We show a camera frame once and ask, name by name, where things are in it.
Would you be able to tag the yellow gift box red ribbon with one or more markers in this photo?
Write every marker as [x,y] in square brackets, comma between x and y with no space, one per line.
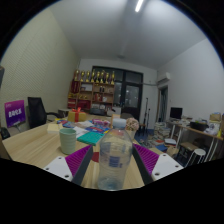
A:
[76,116]

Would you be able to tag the purple sign board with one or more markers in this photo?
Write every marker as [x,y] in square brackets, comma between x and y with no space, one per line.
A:
[15,113]

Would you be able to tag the pale green cup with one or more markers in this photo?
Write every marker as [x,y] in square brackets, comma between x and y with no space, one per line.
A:
[68,141]

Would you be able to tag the long wooden desk white legs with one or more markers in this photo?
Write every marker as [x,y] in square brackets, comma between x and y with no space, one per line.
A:
[196,131]

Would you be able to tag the black office chair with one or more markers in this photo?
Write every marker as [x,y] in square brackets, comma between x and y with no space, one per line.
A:
[36,111]

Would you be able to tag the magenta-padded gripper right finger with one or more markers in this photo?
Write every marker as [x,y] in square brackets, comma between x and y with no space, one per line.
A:
[163,165]

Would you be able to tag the wooden stool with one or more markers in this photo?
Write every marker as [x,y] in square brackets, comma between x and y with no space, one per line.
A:
[188,146]

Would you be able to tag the pink flowers in white pot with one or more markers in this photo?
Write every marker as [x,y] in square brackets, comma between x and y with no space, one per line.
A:
[132,125]

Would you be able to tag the cardboard box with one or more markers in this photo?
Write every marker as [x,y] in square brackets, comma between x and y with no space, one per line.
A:
[215,117]

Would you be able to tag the white booklet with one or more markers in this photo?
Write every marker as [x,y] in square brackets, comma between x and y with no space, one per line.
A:
[80,131]

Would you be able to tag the dark framed glass door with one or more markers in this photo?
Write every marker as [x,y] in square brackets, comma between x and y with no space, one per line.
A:
[131,95]

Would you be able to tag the wooden shelf unit with trophies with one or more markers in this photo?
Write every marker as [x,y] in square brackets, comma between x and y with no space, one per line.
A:
[91,93]

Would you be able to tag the flat round red coaster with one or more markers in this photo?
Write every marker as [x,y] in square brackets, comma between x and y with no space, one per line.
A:
[95,157]

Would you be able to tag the clear plastic water bottle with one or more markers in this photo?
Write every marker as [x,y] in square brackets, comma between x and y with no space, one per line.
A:
[115,160]

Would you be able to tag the teal book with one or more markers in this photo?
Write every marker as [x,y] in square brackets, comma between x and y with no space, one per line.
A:
[90,138]

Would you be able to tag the black tripod stand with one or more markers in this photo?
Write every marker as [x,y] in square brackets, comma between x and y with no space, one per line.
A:
[146,115]

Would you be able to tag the pale yellow notepad block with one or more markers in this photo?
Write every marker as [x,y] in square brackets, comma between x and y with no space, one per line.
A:
[54,128]

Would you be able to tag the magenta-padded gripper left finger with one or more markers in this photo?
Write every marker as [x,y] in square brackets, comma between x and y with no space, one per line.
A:
[58,166]

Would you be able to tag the pile of books on floor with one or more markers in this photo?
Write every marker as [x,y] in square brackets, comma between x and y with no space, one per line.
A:
[161,131]

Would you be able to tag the black tray on desk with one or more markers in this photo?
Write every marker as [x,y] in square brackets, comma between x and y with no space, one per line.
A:
[199,126]

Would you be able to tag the black computer monitor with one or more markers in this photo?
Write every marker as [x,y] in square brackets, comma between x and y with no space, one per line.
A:
[176,113]

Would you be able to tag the dark suitcase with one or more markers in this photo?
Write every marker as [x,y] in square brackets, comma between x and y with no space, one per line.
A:
[1,76]

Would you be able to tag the ceiling tube light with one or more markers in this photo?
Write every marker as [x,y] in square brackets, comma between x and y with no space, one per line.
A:
[139,5]

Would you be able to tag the white wall air conditioner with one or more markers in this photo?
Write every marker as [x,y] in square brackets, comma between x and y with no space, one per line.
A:
[163,79]

